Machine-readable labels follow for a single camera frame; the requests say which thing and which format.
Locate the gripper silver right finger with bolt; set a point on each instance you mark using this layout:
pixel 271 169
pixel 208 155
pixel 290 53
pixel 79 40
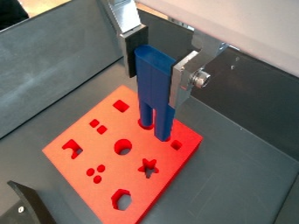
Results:
pixel 187 70

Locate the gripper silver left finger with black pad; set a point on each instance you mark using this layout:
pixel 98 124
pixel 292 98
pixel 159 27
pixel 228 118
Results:
pixel 132 33

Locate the blue square-circle peg object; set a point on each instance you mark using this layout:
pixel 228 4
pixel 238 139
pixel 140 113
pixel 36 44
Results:
pixel 154 68

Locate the red shape-sorting board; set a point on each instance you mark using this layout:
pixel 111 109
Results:
pixel 115 163

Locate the grey tray enclosure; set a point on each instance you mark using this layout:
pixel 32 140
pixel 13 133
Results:
pixel 60 65

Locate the black curved bracket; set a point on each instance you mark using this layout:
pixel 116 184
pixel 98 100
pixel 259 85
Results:
pixel 28 210

